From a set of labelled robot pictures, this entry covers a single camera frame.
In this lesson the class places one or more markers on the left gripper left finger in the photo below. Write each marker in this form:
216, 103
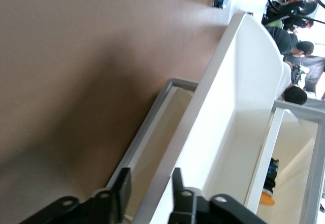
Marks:
122, 193

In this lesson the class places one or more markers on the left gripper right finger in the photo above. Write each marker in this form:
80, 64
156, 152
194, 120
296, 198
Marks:
188, 208

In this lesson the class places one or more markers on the white plastic drawer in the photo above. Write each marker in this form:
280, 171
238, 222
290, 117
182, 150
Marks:
228, 94
297, 145
157, 153

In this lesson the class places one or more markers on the orange push button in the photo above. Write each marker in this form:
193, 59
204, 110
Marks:
271, 173

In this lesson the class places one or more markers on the white drawer cabinet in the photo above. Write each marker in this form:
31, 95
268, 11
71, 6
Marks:
316, 163

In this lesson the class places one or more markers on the person in white shirt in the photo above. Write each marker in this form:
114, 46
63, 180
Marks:
294, 95

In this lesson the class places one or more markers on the person in black jacket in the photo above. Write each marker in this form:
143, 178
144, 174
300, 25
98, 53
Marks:
313, 66

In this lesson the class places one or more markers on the person in dark grey shirt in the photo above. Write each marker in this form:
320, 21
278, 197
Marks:
284, 38

